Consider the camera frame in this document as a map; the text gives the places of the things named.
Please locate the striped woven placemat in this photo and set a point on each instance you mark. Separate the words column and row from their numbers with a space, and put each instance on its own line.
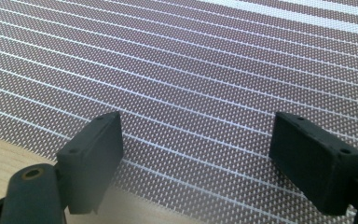
column 180, row 62

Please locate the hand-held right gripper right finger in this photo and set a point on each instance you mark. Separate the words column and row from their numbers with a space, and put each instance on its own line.
column 313, row 161

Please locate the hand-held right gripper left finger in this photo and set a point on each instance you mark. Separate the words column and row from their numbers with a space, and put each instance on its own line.
column 90, row 161

